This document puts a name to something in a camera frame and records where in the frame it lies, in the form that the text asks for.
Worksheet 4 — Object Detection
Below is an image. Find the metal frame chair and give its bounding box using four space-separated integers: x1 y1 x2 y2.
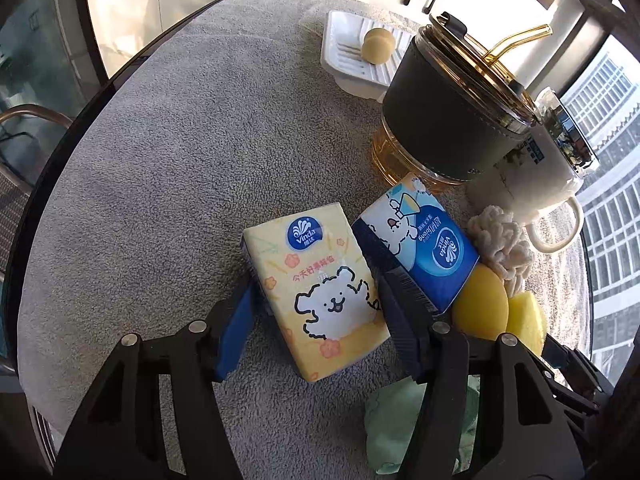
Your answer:
0 104 76 281

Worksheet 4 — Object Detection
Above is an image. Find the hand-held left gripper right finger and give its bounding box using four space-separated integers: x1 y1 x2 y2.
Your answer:
375 273 584 480

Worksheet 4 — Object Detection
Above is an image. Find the yellow teardrop makeup sponge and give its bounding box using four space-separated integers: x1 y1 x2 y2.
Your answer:
451 264 511 341

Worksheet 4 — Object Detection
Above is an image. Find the round pale yellow sponge ball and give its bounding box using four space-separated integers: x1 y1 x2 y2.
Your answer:
361 28 396 65

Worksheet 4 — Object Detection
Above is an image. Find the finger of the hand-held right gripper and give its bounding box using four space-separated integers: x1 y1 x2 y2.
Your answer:
542 334 616 413

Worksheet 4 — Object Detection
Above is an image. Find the light green cloth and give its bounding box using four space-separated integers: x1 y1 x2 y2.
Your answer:
364 375 482 476

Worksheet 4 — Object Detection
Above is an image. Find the pale yellow sponge block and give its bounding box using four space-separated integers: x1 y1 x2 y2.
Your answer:
506 291 547 358

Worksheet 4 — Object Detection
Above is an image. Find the chrome mug lid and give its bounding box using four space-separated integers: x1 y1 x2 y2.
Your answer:
534 87 601 177

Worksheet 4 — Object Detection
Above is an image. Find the amber glass straw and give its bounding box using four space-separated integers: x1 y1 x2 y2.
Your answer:
480 24 553 64

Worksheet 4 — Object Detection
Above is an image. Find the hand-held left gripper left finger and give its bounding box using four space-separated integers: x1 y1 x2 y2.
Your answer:
52 278 260 480

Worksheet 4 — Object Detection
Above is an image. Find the white ceramic mug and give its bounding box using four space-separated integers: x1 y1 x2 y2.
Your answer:
467 110 585 253

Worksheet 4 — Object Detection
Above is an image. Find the amber glass cup dark sleeve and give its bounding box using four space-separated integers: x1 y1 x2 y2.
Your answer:
371 12 538 196

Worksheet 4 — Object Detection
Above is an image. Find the cream chenille cloth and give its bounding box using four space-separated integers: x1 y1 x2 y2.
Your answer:
466 205 536 297

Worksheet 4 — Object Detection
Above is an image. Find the yellow tissue pack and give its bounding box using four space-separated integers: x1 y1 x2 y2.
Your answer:
241 202 392 382

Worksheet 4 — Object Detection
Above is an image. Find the blue tissue pack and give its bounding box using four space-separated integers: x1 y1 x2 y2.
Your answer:
351 172 481 316

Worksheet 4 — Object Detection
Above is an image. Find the white ribbed tray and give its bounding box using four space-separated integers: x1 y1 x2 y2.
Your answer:
320 10 416 102

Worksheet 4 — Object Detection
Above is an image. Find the grey towel mat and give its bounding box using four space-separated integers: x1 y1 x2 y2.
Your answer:
17 0 592 461

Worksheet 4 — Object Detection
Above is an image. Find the dark framed glass door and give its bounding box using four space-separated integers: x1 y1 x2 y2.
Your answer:
0 0 108 126

